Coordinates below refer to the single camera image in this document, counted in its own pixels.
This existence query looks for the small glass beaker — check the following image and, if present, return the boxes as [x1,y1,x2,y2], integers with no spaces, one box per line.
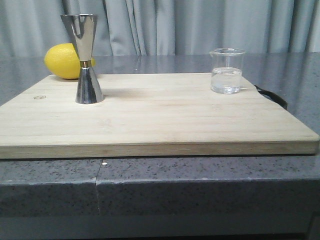
[209,48,245,94]

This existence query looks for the steel double jigger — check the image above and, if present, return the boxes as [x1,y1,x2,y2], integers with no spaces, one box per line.
[60,14,104,105]

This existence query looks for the wooden cutting board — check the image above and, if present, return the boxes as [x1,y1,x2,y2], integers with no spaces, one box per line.
[0,73,320,159]

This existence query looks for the yellow lemon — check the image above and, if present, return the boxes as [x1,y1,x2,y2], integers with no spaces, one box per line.
[44,43,81,80]

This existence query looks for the grey curtain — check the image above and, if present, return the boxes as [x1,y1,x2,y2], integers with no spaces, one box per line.
[0,0,320,57]

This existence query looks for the black cutting board handle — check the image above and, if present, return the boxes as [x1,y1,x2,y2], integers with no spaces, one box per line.
[254,85,288,110]

